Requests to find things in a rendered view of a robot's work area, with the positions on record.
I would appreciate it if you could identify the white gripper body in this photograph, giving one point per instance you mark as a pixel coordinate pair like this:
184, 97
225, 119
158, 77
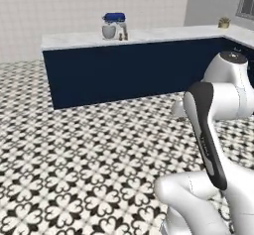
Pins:
179, 109

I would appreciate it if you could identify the navy blue kitchen counter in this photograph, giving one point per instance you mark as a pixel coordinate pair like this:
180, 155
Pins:
132, 70

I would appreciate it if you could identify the small potted plant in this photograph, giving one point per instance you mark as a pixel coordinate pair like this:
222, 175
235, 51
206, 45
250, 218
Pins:
224, 22

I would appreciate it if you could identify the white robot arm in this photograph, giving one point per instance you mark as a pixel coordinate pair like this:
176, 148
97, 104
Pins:
198, 196

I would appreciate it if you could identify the blue stand mixer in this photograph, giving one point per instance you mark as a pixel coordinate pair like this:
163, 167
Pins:
111, 25

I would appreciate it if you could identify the brown pepper mill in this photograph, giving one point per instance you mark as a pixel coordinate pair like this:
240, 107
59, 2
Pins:
120, 36

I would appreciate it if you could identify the grey framed window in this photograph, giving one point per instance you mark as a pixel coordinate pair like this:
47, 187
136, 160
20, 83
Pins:
246, 0

